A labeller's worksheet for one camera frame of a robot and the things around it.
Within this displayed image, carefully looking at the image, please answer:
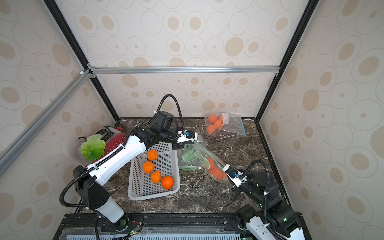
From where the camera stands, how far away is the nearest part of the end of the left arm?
0.58 m

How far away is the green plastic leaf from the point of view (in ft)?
2.56

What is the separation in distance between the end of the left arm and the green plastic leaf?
0.40 m
